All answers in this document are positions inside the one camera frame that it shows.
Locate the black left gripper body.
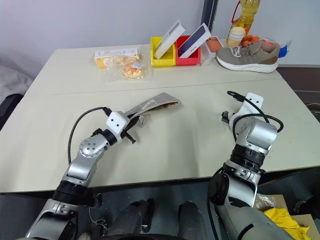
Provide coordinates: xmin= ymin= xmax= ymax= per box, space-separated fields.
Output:
xmin=121 ymin=124 xmax=137 ymax=145

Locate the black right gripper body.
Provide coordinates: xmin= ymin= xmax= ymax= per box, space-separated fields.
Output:
xmin=220 ymin=111 xmax=232 ymax=124

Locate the grey grid pouch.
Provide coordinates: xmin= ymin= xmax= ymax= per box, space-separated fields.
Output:
xmin=124 ymin=92 xmax=181 ymax=128

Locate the wrapped round bun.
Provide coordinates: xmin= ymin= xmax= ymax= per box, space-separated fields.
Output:
xmin=108 ymin=62 xmax=153 ymax=82

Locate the small wrapped bread pack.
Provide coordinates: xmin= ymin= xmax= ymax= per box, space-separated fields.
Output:
xmin=113 ymin=54 xmax=144 ymax=67

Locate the yellow and white carton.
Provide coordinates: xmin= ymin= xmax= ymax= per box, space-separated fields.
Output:
xmin=93 ymin=47 xmax=141 ymax=70

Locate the yellow plastic bin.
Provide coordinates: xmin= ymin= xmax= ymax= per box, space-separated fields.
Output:
xmin=150 ymin=36 xmax=177 ymax=68

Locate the taupe sneaker with white sole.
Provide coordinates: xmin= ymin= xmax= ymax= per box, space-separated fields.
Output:
xmin=215 ymin=39 xmax=281 ymax=74

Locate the red plastic bin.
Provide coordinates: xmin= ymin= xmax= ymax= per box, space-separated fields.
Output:
xmin=174 ymin=35 xmax=202 ymax=66

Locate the orange and white box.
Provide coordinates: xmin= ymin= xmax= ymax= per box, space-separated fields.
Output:
xmin=203 ymin=36 xmax=225 ymax=61

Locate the dark rounded shape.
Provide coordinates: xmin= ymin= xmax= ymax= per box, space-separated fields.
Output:
xmin=177 ymin=200 xmax=209 ymax=240
xmin=107 ymin=198 xmax=156 ymax=238

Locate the small jar with lid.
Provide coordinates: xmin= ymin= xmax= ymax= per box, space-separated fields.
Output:
xmin=228 ymin=26 xmax=247 ymax=48

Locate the orange snack bag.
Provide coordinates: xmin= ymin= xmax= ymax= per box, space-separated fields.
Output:
xmin=241 ymin=33 xmax=282 ymax=48

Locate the dark purple phone box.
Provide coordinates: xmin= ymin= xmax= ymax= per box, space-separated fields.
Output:
xmin=177 ymin=22 xmax=212 ymax=58

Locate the white flat carton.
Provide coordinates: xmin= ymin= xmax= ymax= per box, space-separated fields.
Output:
xmin=153 ymin=19 xmax=186 ymax=60

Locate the blue and white packet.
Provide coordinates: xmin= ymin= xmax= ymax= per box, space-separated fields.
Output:
xmin=278 ymin=39 xmax=293 ymax=59

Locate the brown cardboard box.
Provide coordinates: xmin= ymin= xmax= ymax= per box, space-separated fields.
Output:
xmin=254 ymin=193 xmax=320 ymax=240

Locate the cooking oil bottle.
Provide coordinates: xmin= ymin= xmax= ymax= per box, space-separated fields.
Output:
xmin=226 ymin=0 xmax=262 ymax=46

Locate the yellow cloth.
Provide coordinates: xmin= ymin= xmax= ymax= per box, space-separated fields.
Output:
xmin=263 ymin=207 xmax=312 ymax=240

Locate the white cloth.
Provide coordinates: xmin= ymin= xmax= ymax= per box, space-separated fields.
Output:
xmin=0 ymin=64 xmax=35 ymax=101

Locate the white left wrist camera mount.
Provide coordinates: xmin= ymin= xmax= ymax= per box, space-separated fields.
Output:
xmin=105 ymin=111 xmax=129 ymax=144

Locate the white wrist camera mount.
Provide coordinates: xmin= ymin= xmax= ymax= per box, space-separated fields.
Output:
xmin=228 ymin=92 xmax=265 ymax=131
xmin=105 ymin=111 xmax=129 ymax=144

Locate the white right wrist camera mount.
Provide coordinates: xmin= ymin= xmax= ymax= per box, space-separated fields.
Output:
xmin=228 ymin=92 xmax=265 ymax=131

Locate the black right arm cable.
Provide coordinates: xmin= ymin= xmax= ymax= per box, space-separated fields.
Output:
xmin=226 ymin=90 xmax=285 ymax=141

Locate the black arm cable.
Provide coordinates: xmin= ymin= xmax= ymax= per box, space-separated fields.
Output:
xmin=226 ymin=90 xmax=285 ymax=141
xmin=67 ymin=106 xmax=112 ymax=166

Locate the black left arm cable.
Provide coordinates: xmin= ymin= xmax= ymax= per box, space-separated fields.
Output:
xmin=67 ymin=106 xmax=112 ymax=166

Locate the dark upright post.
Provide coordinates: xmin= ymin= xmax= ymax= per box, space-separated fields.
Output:
xmin=202 ymin=0 xmax=218 ymax=36

